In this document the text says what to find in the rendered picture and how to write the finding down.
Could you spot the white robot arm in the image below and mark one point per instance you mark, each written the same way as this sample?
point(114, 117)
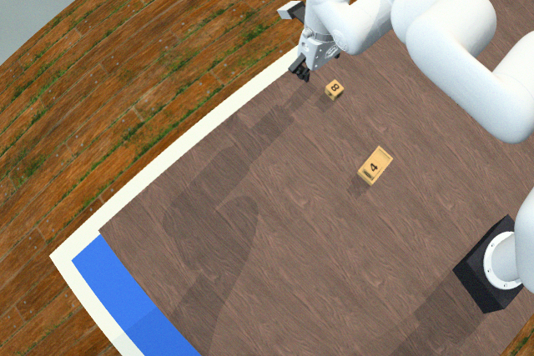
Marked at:
point(444, 43)

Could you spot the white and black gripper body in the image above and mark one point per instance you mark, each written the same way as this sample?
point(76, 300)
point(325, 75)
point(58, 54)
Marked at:
point(317, 53)

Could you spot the yellow number cube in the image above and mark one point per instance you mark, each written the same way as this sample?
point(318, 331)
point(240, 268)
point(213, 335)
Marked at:
point(371, 169)
point(334, 90)

